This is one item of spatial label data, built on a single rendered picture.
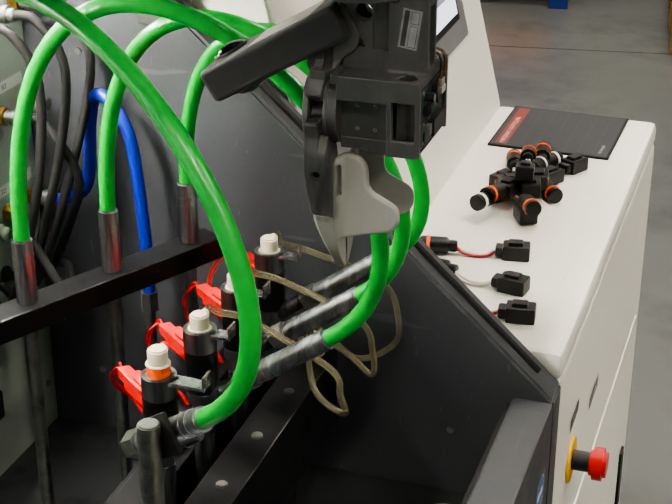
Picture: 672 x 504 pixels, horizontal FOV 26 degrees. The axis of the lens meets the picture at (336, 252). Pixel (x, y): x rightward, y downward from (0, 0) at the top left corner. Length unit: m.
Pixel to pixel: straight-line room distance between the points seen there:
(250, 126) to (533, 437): 0.39
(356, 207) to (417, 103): 0.10
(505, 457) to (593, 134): 0.76
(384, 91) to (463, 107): 0.98
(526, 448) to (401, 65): 0.49
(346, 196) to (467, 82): 0.97
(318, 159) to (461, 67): 0.98
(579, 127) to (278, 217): 0.71
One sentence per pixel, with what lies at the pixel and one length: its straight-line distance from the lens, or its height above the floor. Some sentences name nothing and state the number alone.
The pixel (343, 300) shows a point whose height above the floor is 1.11.
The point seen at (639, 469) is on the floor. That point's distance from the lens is 3.08.
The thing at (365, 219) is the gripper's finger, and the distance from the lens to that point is 1.00.
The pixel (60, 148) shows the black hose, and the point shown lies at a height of 1.18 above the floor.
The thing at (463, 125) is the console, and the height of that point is 1.01.
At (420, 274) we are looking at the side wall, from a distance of 1.38.
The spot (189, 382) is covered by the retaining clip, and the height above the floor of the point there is 1.10.
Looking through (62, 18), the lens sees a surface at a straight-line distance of 0.95.
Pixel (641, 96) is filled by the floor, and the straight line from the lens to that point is 5.25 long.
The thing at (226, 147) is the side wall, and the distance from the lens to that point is 1.40.
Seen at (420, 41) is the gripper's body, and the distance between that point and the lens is 0.94.
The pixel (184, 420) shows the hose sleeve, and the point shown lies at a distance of 0.98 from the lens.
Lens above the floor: 1.67
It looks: 25 degrees down
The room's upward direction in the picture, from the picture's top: straight up
